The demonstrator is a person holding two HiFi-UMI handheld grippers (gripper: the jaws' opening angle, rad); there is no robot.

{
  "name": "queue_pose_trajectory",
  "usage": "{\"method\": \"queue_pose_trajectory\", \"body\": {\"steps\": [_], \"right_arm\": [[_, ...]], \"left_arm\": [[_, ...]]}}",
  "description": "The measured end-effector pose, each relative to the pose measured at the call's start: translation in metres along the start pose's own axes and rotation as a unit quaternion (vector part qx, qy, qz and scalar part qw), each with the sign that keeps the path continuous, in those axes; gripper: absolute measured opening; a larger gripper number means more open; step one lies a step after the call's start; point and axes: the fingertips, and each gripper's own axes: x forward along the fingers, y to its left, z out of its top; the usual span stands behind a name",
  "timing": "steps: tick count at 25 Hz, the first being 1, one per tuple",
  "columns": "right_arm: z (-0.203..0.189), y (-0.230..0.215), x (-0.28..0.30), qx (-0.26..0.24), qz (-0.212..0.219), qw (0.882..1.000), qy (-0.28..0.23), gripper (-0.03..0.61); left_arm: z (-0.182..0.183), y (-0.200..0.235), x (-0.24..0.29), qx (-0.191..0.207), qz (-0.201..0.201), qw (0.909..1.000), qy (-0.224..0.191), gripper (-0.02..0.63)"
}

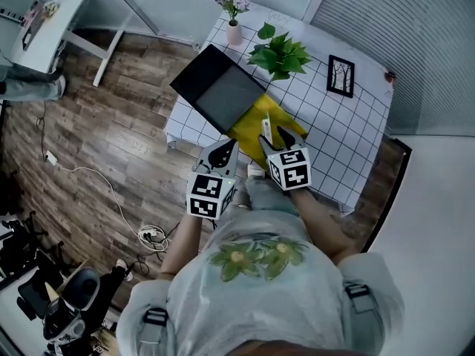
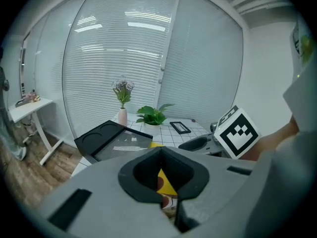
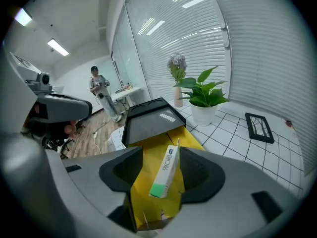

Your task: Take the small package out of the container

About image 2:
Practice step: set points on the pink object on desk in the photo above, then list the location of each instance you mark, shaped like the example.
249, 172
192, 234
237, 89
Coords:
31, 97

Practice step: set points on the pink vase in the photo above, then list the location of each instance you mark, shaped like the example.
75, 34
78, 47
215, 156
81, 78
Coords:
122, 116

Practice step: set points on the white checked tablecloth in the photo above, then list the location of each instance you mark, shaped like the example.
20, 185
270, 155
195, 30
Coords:
169, 136

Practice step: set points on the small black frame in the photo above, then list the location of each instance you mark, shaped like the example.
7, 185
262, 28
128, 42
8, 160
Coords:
180, 127

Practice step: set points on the white plant pot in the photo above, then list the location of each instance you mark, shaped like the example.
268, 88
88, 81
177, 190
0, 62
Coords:
151, 128

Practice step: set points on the gray tray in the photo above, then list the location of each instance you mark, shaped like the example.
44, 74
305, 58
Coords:
21, 103

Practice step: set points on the person's right forearm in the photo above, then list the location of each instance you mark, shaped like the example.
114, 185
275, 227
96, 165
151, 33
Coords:
272, 139

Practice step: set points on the green leafy plant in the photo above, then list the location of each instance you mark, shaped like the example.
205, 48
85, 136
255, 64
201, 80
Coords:
151, 115

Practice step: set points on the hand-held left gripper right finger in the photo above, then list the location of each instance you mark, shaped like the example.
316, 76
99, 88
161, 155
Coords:
218, 182

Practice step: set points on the person's gray shirt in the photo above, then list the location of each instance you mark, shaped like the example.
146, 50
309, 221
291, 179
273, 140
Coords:
294, 177

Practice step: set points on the white window blinds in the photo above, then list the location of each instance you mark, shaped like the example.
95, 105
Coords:
123, 58

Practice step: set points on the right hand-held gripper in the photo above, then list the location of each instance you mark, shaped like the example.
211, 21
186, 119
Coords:
236, 133

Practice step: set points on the yellow small package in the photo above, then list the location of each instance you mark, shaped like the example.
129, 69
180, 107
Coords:
166, 185

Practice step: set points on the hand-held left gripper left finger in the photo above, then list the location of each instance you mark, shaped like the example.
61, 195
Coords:
106, 195

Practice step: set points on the white standing desk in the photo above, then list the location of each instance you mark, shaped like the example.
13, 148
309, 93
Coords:
24, 109

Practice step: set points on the black container with clear lid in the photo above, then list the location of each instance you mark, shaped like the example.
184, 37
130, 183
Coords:
109, 139

